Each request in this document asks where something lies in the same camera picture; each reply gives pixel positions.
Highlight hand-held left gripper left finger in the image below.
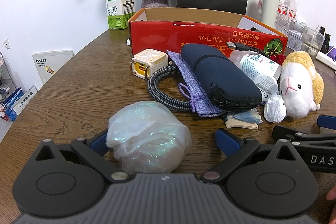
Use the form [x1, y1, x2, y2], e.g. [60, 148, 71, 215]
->
[34, 130, 127, 183]

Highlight navy zip case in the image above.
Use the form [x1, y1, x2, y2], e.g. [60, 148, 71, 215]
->
[181, 44, 262, 111]

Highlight clear glass cup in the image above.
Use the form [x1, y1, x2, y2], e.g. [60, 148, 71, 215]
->
[302, 25, 326, 60]

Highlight white printed box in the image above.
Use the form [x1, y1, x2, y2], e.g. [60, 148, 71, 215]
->
[12, 85, 38, 115]

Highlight blue beige cloth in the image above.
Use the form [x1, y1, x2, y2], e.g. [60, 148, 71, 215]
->
[222, 109, 263, 129]

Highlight iridescent sheer plastic bag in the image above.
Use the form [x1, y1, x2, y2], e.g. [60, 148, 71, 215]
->
[106, 101, 192, 175]

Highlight crumpled white tissue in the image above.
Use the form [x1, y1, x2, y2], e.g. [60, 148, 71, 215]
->
[264, 94, 286, 123]

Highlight black usb cable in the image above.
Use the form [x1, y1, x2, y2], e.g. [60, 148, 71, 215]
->
[226, 41, 268, 57]

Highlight white yellow plush sheep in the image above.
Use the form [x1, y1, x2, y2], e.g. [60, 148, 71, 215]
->
[278, 51, 325, 118]

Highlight person's right hand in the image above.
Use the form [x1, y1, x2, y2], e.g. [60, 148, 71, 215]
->
[327, 185, 336, 224]

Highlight small black device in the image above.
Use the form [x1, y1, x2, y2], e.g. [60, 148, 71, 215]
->
[320, 26, 332, 54]

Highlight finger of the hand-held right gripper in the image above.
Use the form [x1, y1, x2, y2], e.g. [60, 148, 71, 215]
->
[317, 115, 336, 131]
[272, 125, 336, 144]

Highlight white tin box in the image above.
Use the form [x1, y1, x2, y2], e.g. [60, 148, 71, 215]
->
[283, 21, 306, 52]

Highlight grey braided cable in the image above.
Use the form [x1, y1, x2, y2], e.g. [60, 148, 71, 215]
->
[147, 66, 196, 112]

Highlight red cardboard box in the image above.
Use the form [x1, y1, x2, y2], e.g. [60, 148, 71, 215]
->
[127, 7, 289, 67]

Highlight clear water bottle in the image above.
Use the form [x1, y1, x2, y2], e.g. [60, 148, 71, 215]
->
[276, 0, 287, 30]
[286, 0, 298, 20]

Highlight white wall panel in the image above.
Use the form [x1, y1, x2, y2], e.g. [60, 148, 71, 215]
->
[32, 50, 75, 86]

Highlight white labelled bottle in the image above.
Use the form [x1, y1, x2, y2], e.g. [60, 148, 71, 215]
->
[230, 52, 282, 80]

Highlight white yellow cube charger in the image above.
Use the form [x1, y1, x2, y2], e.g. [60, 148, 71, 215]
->
[130, 49, 169, 81]

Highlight white round device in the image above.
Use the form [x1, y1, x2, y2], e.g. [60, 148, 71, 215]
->
[290, 17, 308, 31]

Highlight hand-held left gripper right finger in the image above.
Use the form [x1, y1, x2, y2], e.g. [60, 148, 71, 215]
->
[215, 128, 305, 184]

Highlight white power strip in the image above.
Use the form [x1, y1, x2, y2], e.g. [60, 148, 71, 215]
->
[316, 46, 336, 69]

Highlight purple drawstring pouch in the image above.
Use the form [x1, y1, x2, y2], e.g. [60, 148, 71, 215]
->
[167, 50, 229, 117]

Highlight white thermos bottle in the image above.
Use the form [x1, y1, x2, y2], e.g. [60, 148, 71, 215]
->
[259, 0, 281, 29]

